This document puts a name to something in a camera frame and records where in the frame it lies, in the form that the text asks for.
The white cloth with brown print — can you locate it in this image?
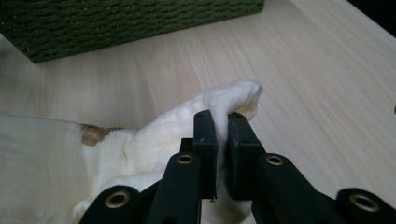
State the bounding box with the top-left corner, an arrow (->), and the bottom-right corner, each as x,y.
0,79 -> 264,224

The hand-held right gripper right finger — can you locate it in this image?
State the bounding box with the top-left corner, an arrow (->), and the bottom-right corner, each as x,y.
226,111 -> 267,201

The green woven basket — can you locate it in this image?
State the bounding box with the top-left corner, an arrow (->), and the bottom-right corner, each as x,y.
0,0 -> 266,64

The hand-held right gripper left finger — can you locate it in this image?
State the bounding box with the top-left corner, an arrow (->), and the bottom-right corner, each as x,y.
180,109 -> 219,200

